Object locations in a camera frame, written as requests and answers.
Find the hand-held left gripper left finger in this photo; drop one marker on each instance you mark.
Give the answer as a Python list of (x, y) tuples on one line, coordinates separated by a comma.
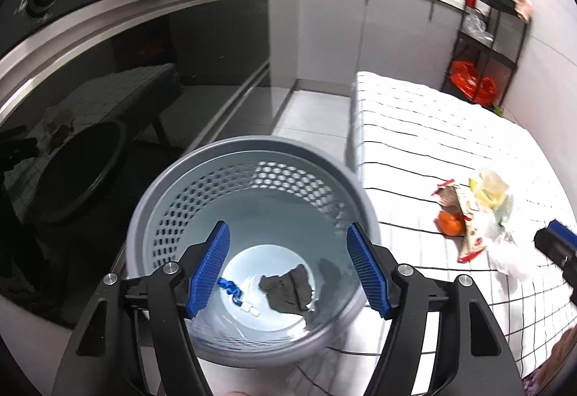
[(209, 270)]

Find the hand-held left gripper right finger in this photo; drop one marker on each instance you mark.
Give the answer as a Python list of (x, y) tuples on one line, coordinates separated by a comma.
[(365, 270)]

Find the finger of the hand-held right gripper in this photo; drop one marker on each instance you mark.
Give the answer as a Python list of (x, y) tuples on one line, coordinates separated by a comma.
[(552, 243)]

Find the white tissue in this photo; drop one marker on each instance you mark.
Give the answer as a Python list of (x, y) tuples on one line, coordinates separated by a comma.
[(509, 256)]

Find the red and white snack wrapper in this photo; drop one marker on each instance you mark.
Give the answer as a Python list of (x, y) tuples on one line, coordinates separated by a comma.
[(469, 238)]

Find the grey perforated plastic bin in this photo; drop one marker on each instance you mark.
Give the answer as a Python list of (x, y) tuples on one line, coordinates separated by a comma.
[(180, 180)]

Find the orange peel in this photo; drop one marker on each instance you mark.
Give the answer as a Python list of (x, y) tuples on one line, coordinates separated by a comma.
[(450, 224)]

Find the person's right forearm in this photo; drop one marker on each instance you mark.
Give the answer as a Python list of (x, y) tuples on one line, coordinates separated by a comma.
[(565, 351)]

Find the blue and white wrapper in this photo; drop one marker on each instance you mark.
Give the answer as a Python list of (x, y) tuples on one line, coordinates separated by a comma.
[(232, 288)]

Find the dark grey paper scrap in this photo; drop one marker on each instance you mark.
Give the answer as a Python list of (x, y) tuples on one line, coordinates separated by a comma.
[(288, 288)]

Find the black-checked white tablecloth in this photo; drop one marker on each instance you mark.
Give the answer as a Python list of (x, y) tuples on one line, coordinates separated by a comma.
[(405, 130)]

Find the red plastic bag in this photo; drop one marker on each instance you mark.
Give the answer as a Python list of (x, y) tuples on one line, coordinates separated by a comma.
[(471, 83)]

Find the black metal shelf trolley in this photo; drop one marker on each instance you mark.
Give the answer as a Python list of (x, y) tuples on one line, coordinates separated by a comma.
[(518, 58)]

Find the black glossy cabinet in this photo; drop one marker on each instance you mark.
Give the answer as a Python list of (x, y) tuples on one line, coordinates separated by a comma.
[(90, 107)]

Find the clear plastic bag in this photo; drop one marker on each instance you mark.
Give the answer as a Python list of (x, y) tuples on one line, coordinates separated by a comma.
[(478, 29)]

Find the pink checked cloth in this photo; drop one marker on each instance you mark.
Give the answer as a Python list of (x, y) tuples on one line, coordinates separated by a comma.
[(524, 8)]

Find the grey kitchen counter cabinets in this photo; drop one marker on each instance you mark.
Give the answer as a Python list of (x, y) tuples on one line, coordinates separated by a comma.
[(324, 26)]

